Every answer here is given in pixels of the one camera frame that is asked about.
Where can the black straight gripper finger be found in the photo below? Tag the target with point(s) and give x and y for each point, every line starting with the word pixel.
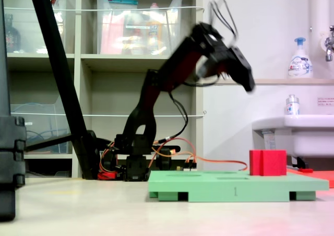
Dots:
pixel 244 69

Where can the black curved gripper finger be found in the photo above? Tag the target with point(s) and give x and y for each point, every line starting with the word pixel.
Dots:
pixel 235 75

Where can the red cross columnar block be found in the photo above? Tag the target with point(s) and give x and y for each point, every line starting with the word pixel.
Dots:
pixel 268 163

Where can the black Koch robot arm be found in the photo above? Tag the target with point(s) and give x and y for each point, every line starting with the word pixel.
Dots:
pixel 180 63

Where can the green shape-hole board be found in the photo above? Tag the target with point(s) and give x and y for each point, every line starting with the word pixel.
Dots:
pixel 221 187

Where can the clear bin with supplies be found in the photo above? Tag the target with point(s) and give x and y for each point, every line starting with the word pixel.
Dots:
pixel 172 27

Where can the white blue soap pump bottle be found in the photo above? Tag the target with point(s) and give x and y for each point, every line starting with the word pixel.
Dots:
pixel 300 66

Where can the small clear sanitizer bottle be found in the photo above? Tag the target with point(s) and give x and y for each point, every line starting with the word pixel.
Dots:
pixel 292 106

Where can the orange-label pink-cap bottle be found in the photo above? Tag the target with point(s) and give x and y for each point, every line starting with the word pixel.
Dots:
pixel 154 35

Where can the white sink label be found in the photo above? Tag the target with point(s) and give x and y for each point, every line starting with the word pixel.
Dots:
pixel 270 140

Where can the metal faucet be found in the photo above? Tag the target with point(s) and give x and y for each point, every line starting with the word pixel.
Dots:
pixel 328 44

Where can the white vertical pipe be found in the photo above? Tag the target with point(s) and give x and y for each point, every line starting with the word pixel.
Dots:
pixel 317 11

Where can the white sink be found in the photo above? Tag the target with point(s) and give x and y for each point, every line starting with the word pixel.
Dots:
pixel 308 136

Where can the small circuit board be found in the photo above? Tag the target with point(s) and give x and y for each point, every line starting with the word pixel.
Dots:
pixel 190 165

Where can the pink pack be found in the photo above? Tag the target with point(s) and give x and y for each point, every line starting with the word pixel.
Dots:
pixel 112 35

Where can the black table clamp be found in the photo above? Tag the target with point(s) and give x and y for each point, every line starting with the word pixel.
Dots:
pixel 164 160

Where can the teal flat box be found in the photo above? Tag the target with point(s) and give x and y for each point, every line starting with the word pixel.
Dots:
pixel 122 1

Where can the beige shelf unit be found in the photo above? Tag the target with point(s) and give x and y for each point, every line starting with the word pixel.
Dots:
pixel 104 63

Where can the small red flat piece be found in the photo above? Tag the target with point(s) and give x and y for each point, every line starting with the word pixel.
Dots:
pixel 305 170

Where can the red flat mat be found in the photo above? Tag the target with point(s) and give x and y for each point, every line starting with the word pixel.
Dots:
pixel 321 177

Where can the black tripod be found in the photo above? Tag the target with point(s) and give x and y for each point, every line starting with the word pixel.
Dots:
pixel 57 63

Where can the clear bin with bottles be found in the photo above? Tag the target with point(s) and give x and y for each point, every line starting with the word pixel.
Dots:
pixel 31 37

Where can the clear file tray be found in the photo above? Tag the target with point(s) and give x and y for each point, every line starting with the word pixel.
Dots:
pixel 39 121

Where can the dark patterned bottle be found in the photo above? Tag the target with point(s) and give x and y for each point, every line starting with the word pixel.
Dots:
pixel 11 37

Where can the notched black stack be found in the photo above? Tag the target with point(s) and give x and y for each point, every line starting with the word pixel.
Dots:
pixel 10 152

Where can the pink wall label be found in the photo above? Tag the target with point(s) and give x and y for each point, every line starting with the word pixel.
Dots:
pixel 325 101

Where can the sink mounting bracket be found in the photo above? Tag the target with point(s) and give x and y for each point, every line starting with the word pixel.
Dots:
pixel 298 162

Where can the dark grey upright post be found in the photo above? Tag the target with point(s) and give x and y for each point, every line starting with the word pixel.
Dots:
pixel 4 63

